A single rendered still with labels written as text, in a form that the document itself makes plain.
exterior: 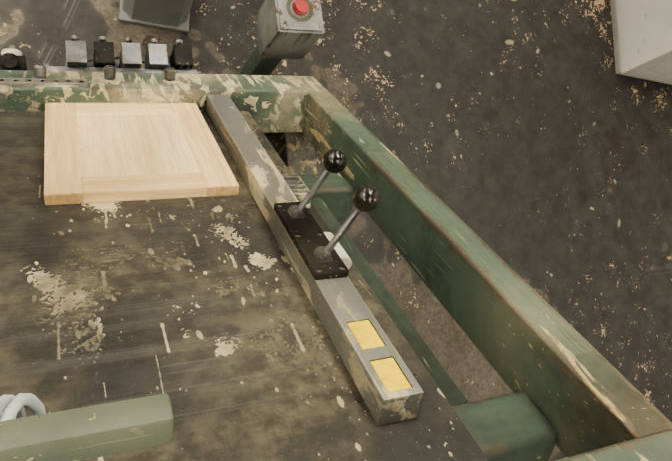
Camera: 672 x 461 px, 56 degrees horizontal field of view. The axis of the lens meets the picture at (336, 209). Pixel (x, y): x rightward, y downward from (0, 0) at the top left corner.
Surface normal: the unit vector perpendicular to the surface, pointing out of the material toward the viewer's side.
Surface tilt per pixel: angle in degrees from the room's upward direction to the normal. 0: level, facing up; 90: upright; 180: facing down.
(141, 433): 39
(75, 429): 51
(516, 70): 0
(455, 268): 90
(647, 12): 90
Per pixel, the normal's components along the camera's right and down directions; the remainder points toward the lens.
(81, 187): 0.14, -0.87
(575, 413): -0.92, 0.06
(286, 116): 0.36, 0.49
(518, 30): 0.37, -0.16
